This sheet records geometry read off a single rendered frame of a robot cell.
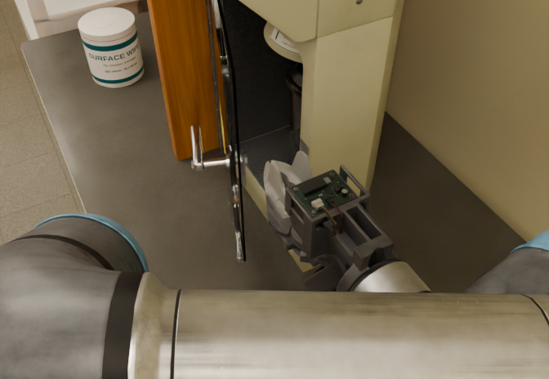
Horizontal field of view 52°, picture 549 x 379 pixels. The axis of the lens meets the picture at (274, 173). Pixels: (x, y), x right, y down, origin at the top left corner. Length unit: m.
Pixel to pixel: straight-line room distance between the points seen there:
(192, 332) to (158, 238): 0.76
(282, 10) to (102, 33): 0.79
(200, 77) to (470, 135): 0.55
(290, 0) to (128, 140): 0.73
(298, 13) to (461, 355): 0.42
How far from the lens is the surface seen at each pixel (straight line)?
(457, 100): 1.19
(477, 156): 1.20
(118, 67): 1.41
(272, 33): 0.84
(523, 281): 0.50
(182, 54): 1.06
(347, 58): 0.72
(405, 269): 0.54
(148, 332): 0.32
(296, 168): 0.66
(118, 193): 1.17
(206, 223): 1.08
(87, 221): 0.49
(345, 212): 0.55
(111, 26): 1.39
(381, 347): 0.34
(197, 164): 0.81
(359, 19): 0.70
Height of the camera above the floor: 1.76
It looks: 45 degrees down
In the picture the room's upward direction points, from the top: straight up
